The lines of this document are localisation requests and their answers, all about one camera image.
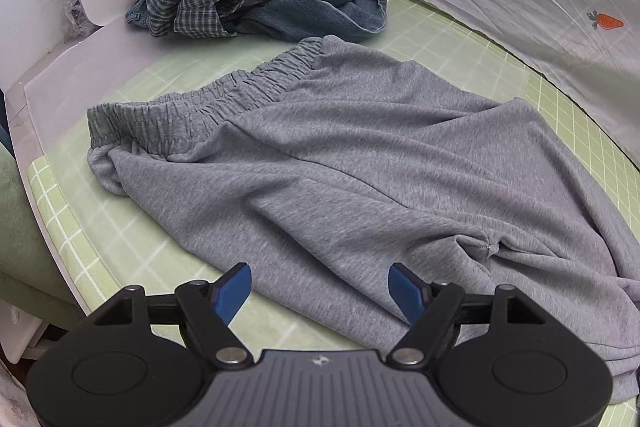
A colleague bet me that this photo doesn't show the grey sweatpants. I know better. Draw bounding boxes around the grey sweatpants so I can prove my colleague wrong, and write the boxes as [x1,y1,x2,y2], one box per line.
[87,36,639,402]

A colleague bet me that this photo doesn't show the blue denim jeans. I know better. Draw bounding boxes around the blue denim jeans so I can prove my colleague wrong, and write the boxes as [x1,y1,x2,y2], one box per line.
[126,0,387,42]

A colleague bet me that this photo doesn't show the green grid mat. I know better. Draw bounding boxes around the green grid mat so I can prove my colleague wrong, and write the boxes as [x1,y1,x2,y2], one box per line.
[25,0,640,427]

